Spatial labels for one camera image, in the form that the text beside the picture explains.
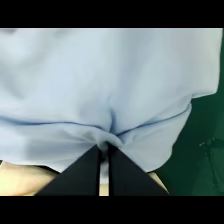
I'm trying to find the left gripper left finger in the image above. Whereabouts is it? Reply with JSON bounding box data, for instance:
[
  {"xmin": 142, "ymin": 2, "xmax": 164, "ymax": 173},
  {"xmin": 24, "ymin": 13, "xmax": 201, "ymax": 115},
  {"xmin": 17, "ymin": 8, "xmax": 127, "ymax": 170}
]
[{"xmin": 35, "ymin": 144, "xmax": 102, "ymax": 197}]

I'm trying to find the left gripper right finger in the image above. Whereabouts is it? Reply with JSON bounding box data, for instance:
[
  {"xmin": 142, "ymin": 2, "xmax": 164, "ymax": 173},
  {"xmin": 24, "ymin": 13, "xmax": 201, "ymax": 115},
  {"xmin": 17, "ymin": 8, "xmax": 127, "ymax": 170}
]
[{"xmin": 107, "ymin": 145, "xmax": 170, "ymax": 197}]

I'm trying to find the light blue shirt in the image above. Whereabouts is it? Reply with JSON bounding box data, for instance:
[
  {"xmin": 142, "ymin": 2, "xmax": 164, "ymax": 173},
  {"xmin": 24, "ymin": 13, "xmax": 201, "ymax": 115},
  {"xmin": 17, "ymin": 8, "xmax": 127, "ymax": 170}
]
[{"xmin": 0, "ymin": 28, "xmax": 224, "ymax": 186}]

